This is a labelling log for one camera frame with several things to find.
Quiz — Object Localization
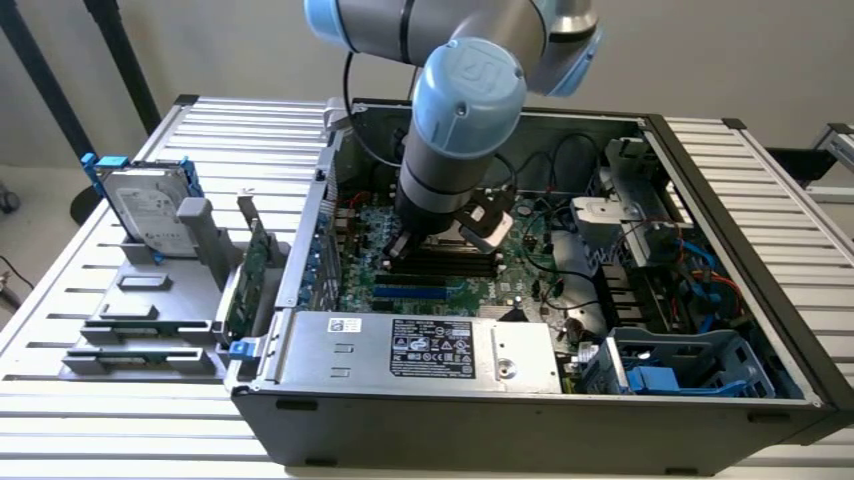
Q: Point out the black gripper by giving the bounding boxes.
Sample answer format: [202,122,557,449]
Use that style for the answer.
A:
[382,225,430,264]

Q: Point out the black RAM slots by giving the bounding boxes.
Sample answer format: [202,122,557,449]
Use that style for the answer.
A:
[387,243,506,280]

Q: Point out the blue expansion slot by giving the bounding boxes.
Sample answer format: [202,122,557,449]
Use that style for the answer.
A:
[371,283,450,302]

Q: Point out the green motherboard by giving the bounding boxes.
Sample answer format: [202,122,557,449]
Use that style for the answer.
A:
[331,189,589,351]

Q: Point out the silver power supply unit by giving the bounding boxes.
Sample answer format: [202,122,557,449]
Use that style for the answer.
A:
[256,310,562,395]

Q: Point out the green graphics card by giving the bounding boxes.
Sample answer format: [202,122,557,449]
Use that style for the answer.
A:
[223,187,282,346]

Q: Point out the grey parts rack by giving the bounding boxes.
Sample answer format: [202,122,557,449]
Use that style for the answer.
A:
[59,196,295,384]

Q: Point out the metal drive cage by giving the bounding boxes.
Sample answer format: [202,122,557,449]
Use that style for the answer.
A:
[570,135,699,269]

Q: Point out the black fan shroud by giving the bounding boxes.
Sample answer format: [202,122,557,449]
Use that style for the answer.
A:
[591,262,689,334]

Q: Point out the hard disk with blue carrier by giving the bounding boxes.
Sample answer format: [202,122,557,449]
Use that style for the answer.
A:
[79,153,206,265]

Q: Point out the black open PC case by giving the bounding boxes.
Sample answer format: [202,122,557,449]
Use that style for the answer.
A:
[230,97,854,477]

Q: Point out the blue plastic disk bay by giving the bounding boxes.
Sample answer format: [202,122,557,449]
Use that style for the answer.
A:
[578,325,779,400]

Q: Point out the black tripod pole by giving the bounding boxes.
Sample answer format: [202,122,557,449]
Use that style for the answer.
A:
[0,0,163,166]

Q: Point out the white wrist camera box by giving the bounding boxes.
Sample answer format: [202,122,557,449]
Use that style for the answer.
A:
[457,195,517,254]

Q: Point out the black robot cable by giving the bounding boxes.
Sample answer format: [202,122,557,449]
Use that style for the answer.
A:
[342,49,406,169]

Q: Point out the black case wire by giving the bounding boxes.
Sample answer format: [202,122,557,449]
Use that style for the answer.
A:
[517,132,609,201]

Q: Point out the blue disk wire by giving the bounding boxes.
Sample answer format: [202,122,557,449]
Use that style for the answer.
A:
[673,237,733,334]

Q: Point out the red disk wire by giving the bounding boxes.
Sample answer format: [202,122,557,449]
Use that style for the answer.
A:
[693,269,746,331]

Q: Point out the aluminium frame rail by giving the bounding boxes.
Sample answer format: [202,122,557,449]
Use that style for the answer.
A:
[798,122,854,202]

